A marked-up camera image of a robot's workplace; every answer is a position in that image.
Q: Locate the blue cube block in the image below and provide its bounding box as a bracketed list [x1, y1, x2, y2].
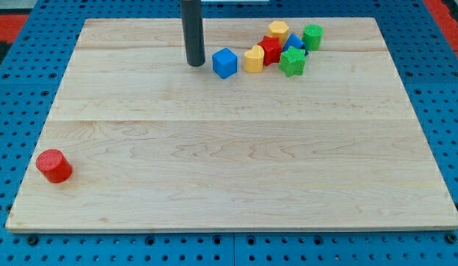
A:
[212, 48, 238, 79]

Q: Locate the green star block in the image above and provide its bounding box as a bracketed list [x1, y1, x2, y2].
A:
[278, 47, 306, 78]

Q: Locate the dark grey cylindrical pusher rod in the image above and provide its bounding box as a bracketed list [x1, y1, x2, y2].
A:
[180, 0, 205, 67]

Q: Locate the yellow heart block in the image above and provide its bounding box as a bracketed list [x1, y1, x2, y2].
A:
[243, 45, 264, 73]

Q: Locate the red cylinder block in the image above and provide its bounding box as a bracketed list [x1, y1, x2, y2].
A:
[35, 149, 73, 183]

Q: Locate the yellow hexagon block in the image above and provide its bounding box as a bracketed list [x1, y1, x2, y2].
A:
[267, 21, 290, 46]

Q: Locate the green cylinder block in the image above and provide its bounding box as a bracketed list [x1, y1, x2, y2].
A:
[302, 24, 324, 51]

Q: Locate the light wooden board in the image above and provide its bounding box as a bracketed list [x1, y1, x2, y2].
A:
[6, 18, 458, 233]

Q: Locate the red star block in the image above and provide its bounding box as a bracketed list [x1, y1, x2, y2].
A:
[258, 35, 282, 66]

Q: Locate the blue block behind star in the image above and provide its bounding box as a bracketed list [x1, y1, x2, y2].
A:
[281, 33, 309, 56]

